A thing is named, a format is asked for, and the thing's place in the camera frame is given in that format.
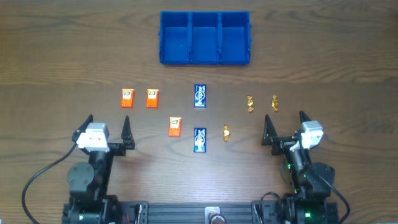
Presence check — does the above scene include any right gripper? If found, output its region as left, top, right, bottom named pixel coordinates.
left=261, top=110, right=313, bottom=156

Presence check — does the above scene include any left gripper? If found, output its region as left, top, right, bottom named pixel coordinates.
left=72, top=114, right=136, bottom=157

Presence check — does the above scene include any orange candy box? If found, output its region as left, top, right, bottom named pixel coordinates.
left=121, top=88, right=135, bottom=109
left=146, top=88, right=160, bottom=110
left=169, top=116, right=182, bottom=138

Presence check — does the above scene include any blue candy pack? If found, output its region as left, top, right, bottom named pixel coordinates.
left=193, top=127, right=207, bottom=154
left=193, top=83, right=207, bottom=109

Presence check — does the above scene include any blue tray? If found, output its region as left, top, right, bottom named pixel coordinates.
left=159, top=11, right=252, bottom=66

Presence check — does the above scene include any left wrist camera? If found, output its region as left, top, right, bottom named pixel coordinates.
left=76, top=122, right=111, bottom=153

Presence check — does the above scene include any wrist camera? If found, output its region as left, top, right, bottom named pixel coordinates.
left=289, top=120, right=325, bottom=152
left=76, top=122, right=111, bottom=153

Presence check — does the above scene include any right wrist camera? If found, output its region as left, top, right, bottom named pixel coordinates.
left=289, top=120, right=325, bottom=152

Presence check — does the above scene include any black cable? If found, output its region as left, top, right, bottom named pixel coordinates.
left=21, top=142, right=78, bottom=224
left=306, top=167, right=351, bottom=224

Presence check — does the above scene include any mounting rail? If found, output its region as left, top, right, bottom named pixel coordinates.
left=62, top=201, right=339, bottom=224

